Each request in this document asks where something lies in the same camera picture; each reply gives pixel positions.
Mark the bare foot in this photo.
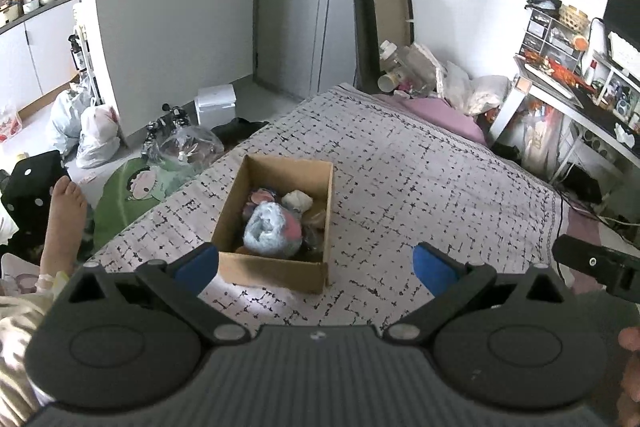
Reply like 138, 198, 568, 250
35, 176, 90, 293

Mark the woven basket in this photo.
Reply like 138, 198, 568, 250
558, 4, 592, 34

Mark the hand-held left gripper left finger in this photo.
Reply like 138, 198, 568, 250
50, 243, 258, 349

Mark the white bottle rack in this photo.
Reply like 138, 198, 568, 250
67, 3, 106, 108

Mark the grey fluffy plush toy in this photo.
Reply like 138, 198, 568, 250
242, 201, 306, 257

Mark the desktop shelf organizer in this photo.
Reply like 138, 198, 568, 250
519, 9, 592, 70

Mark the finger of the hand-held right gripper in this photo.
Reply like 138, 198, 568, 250
551, 234, 640, 304

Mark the plastic bottle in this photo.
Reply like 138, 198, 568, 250
378, 39, 401, 75

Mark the white kitchen cabinet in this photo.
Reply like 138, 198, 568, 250
0, 0, 83, 118

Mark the grey plastic bag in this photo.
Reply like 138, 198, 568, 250
47, 84, 96, 156

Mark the white plastic bag red print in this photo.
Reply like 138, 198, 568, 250
75, 104, 123, 170

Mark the person's right hand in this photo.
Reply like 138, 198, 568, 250
616, 326, 640, 427

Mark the white crumpled plastic bag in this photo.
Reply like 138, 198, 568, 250
442, 61, 513, 118

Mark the black polka dot cloth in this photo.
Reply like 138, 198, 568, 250
0, 151, 69, 253

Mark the person's striped clothing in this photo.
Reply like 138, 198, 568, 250
0, 252, 68, 427

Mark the grey printed bed blanket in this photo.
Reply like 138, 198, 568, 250
84, 84, 571, 344

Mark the white small box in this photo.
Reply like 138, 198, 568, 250
194, 83, 237, 128

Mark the brown cardboard box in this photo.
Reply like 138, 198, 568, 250
210, 154, 335, 295

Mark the clear plastic bag pile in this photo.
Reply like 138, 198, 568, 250
395, 43, 448, 98

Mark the green cartoon mat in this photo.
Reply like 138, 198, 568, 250
91, 156, 202, 254

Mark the grey door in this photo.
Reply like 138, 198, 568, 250
251, 0, 397, 102

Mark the black leaning board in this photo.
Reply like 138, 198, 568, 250
351, 0, 383, 94

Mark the flat cardboard sheet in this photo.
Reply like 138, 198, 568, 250
369, 0, 417, 55

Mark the black monitor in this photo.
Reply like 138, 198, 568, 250
601, 0, 640, 44

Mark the white desk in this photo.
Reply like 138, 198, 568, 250
487, 54, 640, 188

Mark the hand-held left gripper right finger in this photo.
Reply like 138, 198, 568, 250
382, 242, 582, 349

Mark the black tripod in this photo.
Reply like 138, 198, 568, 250
141, 104, 190, 160

